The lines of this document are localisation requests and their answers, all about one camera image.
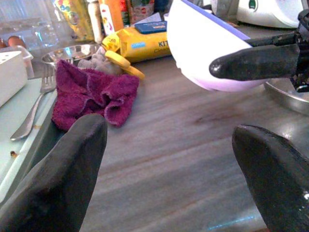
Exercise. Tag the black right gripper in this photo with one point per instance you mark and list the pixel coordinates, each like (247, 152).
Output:
(303, 48)

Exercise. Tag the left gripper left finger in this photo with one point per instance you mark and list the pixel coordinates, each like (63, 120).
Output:
(60, 174)

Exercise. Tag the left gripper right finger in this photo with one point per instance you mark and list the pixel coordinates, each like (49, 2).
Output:
(280, 174)

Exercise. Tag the lilac plastic bowl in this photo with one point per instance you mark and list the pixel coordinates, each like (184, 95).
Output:
(198, 43)

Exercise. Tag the white kitchen cooking machine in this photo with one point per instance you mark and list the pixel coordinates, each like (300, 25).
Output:
(270, 12)

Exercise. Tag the shallow steel plate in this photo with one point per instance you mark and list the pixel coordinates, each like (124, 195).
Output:
(287, 96)

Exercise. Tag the steel fork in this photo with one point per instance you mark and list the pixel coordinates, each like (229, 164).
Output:
(31, 116)

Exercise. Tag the pale green tray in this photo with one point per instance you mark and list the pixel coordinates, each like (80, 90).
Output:
(12, 120)

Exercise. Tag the maroon terry cloth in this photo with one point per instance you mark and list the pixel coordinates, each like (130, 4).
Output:
(91, 96)

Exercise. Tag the white plastic scoop box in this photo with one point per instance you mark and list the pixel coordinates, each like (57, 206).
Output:
(10, 75)

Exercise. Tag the grey crumpled wrapper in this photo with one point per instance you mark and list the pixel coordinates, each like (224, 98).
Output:
(101, 64)

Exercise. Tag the white paper sheet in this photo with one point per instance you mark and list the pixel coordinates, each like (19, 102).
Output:
(150, 19)

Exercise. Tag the small steel bowl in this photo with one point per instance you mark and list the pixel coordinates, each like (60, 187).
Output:
(62, 54)

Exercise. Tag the yellow kitchen wipes pack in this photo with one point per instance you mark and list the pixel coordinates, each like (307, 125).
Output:
(144, 46)

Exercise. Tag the green red food package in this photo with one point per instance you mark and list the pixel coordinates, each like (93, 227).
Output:
(140, 9)

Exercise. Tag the clear carton of eggs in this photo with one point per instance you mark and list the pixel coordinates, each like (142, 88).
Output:
(15, 41)

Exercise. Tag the orange sauce bottle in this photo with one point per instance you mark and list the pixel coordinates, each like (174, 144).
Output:
(117, 14)

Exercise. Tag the yellow printed snack bag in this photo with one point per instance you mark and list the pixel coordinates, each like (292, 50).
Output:
(74, 19)

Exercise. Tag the slim white bottle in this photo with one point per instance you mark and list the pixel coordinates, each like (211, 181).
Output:
(95, 21)

